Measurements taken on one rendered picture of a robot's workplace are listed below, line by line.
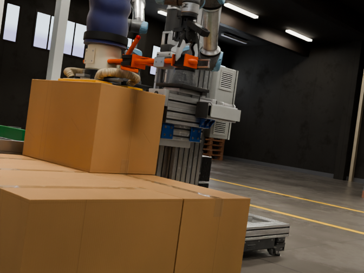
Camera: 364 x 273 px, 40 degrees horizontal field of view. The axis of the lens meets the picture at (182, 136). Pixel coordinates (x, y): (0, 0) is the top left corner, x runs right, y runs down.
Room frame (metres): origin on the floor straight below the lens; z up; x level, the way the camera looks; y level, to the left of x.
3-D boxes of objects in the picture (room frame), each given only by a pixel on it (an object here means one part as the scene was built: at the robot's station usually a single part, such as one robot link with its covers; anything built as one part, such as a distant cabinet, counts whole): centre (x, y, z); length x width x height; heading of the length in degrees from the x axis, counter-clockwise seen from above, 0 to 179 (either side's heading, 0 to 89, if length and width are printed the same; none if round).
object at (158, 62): (2.20, 0.12, 1.07); 0.07 x 0.07 x 0.04; 45
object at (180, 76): (2.89, 0.03, 1.09); 0.15 x 0.15 x 0.10
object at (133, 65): (2.35, 0.27, 1.07); 0.10 x 0.08 x 0.06; 135
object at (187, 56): (2.10, 0.03, 1.07); 0.08 x 0.07 x 0.05; 45
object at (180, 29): (2.13, 0.04, 1.21); 0.09 x 0.08 x 0.12; 45
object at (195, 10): (2.12, 0.04, 1.29); 0.08 x 0.08 x 0.05
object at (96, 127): (2.53, 0.46, 0.74); 0.60 x 0.40 x 0.40; 46
